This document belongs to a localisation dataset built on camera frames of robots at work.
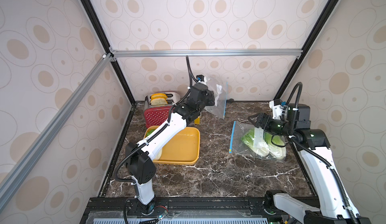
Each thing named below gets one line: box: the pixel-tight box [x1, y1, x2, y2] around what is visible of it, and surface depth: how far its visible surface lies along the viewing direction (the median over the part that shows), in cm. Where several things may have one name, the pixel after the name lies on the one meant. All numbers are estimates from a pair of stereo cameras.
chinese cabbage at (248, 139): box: [241, 128, 273, 157], surface depth 91 cm
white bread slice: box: [150, 97, 168, 106], surface depth 96 cm
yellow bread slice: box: [150, 92, 168, 100], surface depth 97 cm
